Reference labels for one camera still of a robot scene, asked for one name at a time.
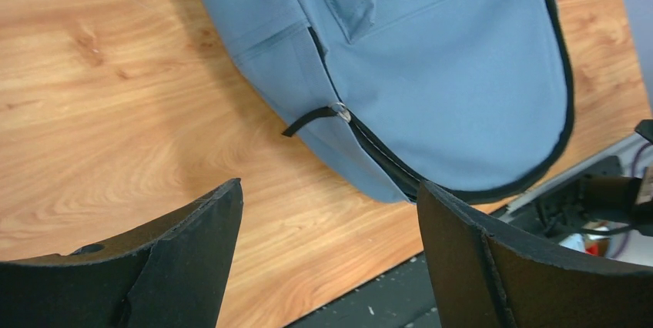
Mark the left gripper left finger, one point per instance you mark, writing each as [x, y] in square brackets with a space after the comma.
[169, 272]

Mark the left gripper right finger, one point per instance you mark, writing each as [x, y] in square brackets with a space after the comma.
[487, 273]

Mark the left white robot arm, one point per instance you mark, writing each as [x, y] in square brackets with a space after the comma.
[621, 199]

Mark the aluminium frame rail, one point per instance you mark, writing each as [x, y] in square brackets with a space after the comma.
[627, 157]

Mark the blue fabric backpack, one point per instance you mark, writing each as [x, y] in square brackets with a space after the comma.
[476, 96]

